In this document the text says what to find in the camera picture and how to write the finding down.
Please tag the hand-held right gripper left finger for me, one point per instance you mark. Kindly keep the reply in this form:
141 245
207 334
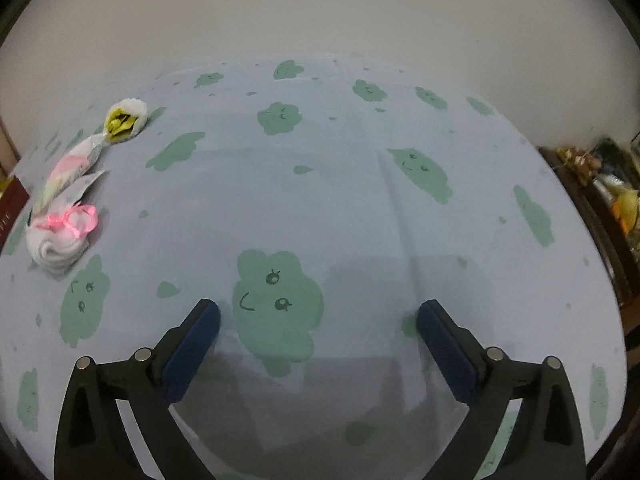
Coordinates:
192 355

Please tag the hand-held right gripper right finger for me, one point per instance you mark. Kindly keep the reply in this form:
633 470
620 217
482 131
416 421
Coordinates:
447 355

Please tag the red metal tin box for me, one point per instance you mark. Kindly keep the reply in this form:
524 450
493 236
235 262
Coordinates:
12 205

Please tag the yellow soft toy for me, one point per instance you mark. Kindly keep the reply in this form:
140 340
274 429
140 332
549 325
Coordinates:
627 210

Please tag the white rolled towel pink ribbon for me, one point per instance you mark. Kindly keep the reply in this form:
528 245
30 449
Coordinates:
55 250

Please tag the blue bedsheet green cloud print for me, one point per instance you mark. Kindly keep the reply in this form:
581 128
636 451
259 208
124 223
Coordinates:
350 185

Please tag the pastel printed cloth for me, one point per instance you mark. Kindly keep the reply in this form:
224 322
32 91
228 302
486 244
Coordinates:
70 165

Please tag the brown printed pouch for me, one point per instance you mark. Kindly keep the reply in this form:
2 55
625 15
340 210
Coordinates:
580 162

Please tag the white and yellow fluffy scrunchie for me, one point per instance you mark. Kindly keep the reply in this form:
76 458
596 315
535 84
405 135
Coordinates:
132 107

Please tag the dark bag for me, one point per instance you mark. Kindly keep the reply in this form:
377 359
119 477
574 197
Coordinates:
617 157

